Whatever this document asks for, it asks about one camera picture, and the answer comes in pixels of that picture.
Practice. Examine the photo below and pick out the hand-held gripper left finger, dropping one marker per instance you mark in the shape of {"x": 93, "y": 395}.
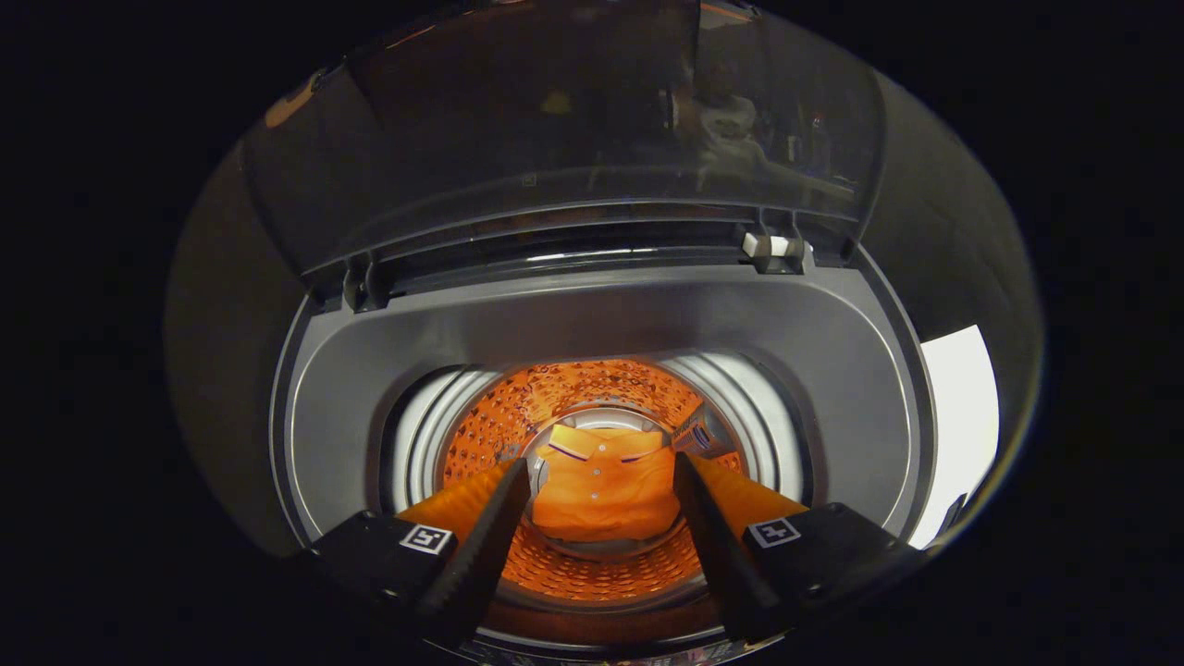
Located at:
{"x": 476, "y": 564}

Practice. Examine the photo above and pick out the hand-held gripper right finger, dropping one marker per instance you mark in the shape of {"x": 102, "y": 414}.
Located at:
{"x": 726, "y": 555}

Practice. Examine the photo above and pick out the orange polo shirt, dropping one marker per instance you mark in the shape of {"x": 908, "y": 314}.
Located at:
{"x": 601, "y": 490}

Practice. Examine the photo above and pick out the dark washing machine lid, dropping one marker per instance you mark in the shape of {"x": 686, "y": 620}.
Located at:
{"x": 573, "y": 120}

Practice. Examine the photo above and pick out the white sheet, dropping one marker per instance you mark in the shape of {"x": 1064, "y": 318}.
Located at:
{"x": 957, "y": 416}

